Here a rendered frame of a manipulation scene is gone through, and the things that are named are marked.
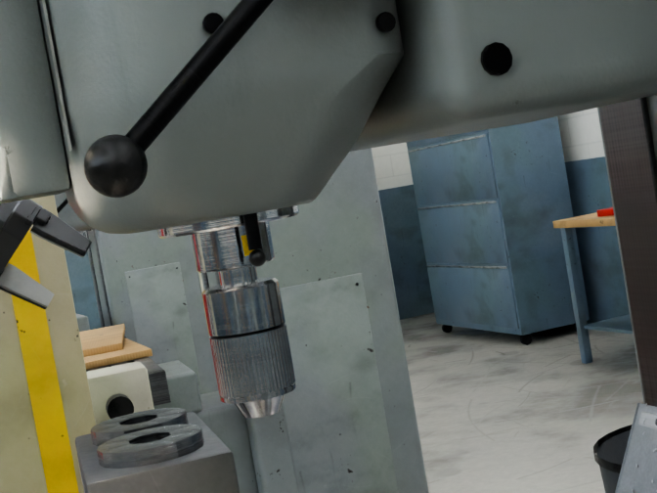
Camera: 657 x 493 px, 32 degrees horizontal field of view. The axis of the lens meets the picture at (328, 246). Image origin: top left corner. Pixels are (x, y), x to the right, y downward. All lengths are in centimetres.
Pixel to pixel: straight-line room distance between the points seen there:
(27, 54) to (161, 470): 40
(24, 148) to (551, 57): 29
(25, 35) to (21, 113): 4
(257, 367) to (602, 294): 762
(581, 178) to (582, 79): 758
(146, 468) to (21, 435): 149
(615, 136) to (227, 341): 42
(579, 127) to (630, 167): 723
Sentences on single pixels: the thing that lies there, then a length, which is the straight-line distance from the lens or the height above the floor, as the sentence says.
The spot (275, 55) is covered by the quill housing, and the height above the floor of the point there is 139.
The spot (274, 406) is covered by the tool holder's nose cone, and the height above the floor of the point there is 119.
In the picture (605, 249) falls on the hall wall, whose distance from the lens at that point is 812.
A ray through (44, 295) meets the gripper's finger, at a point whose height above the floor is 125.
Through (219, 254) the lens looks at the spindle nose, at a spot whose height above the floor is 129.
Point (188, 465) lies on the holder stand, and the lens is 94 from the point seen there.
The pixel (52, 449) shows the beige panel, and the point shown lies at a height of 88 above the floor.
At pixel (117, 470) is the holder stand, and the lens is 96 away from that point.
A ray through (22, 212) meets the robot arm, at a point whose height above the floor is 134.
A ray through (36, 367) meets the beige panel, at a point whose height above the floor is 105.
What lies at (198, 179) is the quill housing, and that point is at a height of 133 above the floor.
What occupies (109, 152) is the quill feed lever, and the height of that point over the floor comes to 135.
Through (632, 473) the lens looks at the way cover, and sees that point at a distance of 100.
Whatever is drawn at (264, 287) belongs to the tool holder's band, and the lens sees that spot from 67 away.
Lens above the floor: 132
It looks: 3 degrees down
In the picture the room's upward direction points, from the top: 10 degrees counter-clockwise
